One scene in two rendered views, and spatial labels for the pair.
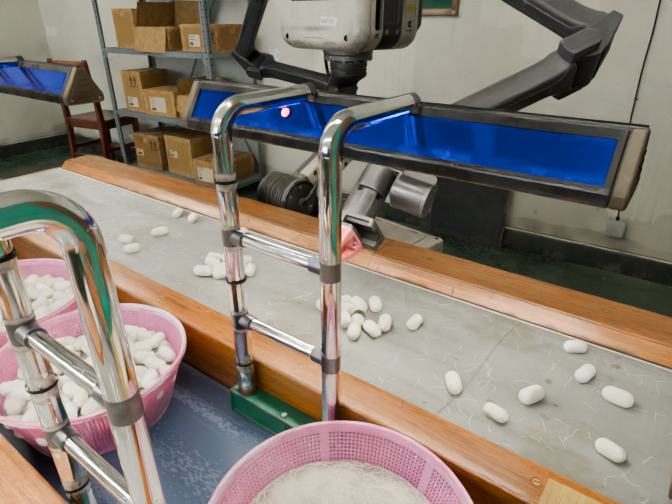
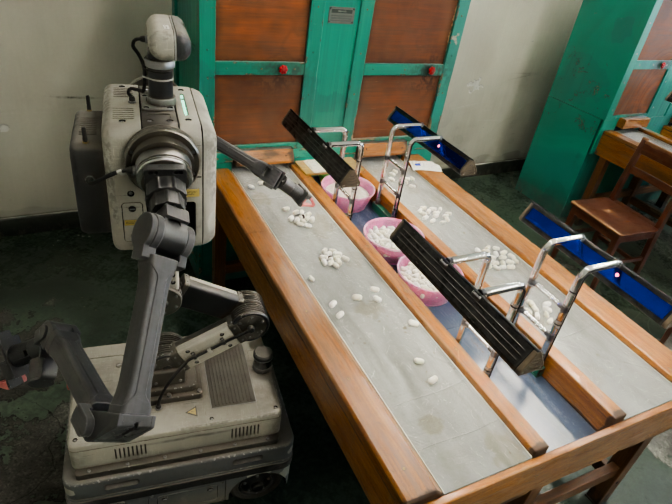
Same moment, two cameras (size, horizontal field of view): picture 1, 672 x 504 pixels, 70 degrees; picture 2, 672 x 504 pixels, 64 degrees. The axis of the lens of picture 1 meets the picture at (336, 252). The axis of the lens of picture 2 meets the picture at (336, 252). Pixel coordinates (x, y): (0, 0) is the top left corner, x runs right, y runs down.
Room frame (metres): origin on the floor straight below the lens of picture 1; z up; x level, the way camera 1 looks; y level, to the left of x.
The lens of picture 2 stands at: (2.46, 0.91, 1.94)
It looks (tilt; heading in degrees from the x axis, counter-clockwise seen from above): 34 degrees down; 203
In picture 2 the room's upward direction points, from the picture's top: 10 degrees clockwise
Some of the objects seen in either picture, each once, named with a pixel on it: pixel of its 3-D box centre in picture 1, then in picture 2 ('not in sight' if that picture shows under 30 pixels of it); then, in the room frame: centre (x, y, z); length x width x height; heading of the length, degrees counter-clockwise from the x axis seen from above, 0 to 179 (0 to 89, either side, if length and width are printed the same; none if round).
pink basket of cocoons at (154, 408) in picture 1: (95, 379); (392, 242); (0.55, 0.35, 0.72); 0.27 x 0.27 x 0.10
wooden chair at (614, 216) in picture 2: not in sight; (617, 215); (-1.19, 1.29, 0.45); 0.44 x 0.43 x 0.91; 51
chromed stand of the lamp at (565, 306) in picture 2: not in sight; (558, 304); (0.80, 1.04, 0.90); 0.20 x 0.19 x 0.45; 54
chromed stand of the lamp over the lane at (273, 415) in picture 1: (321, 271); (330, 182); (0.56, 0.02, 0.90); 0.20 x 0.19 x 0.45; 54
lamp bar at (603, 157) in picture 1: (361, 124); (318, 144); (0.62, -0.03, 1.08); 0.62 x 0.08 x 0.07; 54
